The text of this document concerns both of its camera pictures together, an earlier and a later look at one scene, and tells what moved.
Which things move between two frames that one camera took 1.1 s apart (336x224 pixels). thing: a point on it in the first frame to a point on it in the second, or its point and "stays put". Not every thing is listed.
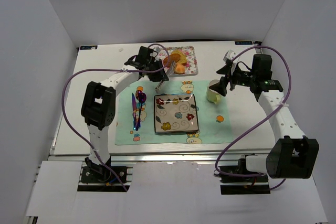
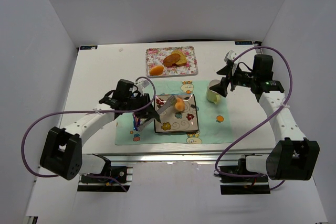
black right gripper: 227,80 stays put
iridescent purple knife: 134,112 stays put
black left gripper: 159,74 to 143,106
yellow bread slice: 183,60 stays put
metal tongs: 167,75 to 146,124
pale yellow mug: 212,95 stays put
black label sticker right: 243,42 stays put
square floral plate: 175,113 stays put
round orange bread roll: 179,68 to 179,105
